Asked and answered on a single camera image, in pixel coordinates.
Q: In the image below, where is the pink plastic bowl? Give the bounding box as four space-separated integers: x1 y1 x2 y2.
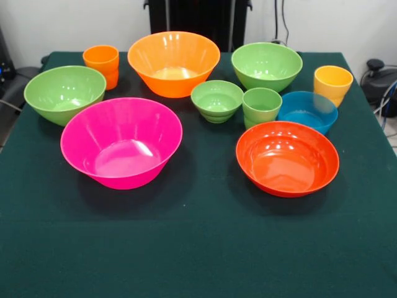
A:
60 97 184 191

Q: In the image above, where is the black computer tower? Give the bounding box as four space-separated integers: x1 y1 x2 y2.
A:
0 26 17 81

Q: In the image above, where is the small green plastic bowl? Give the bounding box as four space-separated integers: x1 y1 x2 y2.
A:
190 79 244 124

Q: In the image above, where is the green plastic cup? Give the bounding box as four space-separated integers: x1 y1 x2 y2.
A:
242 87 283 130

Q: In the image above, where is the red plastic bowl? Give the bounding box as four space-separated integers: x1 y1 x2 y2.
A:
235 120 341 199

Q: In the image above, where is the large orange plastic bowl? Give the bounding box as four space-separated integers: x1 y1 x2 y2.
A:
127 30 221 99

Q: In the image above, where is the dark green table cloth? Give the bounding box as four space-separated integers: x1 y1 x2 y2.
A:
0 51 397 298

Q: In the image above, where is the large green plastic bowl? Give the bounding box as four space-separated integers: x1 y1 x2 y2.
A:
231 42 303 94
24 65 107 127

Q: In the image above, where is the blue plastic bowl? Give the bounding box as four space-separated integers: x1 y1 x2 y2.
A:
277 91 339 136

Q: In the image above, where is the orange plastic cup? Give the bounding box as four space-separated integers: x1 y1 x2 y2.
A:
82 45 120 91

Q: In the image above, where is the yellow plastic cup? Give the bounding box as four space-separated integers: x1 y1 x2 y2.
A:
313 65 354 109

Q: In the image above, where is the dark grey floor case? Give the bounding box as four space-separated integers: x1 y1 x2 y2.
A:
0 66 41 108

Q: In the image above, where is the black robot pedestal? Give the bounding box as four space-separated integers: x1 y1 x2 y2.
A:
148 0 249 53

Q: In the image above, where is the black wall cable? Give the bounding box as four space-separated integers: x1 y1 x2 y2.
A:
280 0 291 44

